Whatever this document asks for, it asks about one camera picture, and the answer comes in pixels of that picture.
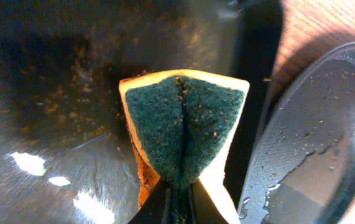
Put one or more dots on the black rectangular tray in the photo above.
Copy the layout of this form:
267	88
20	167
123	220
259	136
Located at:
65	152

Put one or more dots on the black round tray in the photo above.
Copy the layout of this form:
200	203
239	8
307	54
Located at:
303	167

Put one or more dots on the yellow green sponge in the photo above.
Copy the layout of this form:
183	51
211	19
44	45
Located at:
182	124

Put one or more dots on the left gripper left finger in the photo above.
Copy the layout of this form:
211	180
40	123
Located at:
156	208

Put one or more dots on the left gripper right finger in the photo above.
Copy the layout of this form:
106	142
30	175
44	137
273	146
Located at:
202	208

